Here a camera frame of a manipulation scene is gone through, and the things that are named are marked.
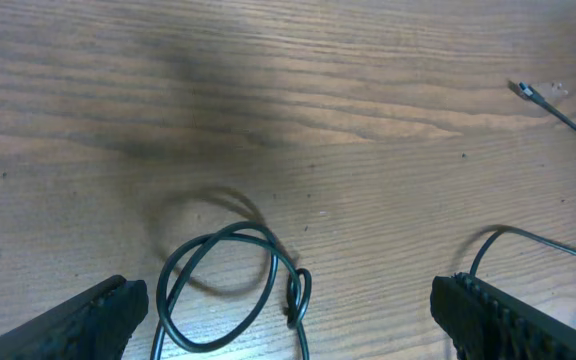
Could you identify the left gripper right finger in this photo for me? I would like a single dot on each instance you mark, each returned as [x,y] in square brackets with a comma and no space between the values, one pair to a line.
[487,323]

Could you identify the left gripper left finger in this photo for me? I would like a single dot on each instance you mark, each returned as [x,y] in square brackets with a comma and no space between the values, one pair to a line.
[95,324]

